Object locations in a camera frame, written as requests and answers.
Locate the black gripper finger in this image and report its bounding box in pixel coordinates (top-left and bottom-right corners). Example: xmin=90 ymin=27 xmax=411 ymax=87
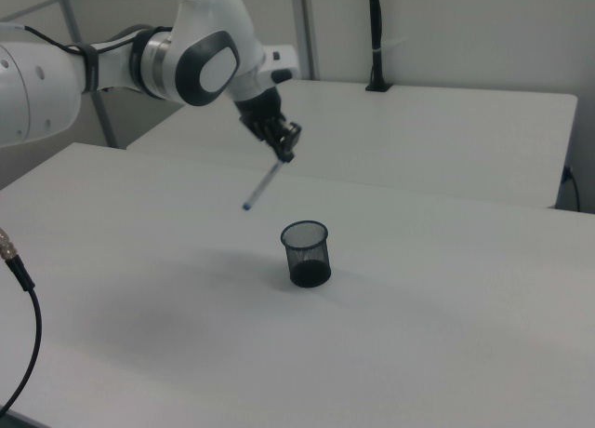
xmin=258 ymin=125 xmax=285 ymax=160
xmin=278 ymin=119 xmax=304 ymax=164

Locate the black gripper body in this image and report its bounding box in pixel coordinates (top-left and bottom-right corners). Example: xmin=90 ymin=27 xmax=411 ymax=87
xmin=233 ymin=88 xmax=287 ymax=143

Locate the white marker with blue cap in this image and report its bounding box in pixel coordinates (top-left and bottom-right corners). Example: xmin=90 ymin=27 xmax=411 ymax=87
xmin=242 ymin=160 xmax=283 ymax=212

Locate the white rectangular desk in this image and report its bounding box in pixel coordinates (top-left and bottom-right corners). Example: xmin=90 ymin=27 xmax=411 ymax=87
xmin=126 ymin=76 xmax=579 ymax=210

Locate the black mesh pen cup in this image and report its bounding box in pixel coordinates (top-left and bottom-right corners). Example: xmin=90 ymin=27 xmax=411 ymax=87
xmin=280 ymin=221 xmax=333 ymax=288

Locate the upright grey aluminium frame post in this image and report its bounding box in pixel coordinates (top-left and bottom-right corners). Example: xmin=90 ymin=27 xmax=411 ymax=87
xmin=290 ymin=0 xmax=323 ymax=81

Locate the black clamped camera pole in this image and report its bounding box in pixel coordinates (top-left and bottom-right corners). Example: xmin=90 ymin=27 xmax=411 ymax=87
xmin=364 ymin=0 xmax=394 ymax=93

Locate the slanted grey aluminium frame post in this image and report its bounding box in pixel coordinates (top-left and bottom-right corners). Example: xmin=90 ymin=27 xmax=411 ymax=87
xmin=54 ymin=0 xmax=117 ymax=149

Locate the thin black cable along arm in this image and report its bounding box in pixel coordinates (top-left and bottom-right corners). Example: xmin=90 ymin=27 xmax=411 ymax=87
xmin=0 ymin=23 xmax=174 ymax=56

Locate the black cable with blue plug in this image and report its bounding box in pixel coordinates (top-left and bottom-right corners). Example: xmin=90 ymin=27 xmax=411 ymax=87
xmin=562 ymin=166 xmax=582 ymax=211

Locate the thick black cable with connector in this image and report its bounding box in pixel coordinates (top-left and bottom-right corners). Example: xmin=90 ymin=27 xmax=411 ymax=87
xmin=0 ymin=227 xmax=45 ymax=413

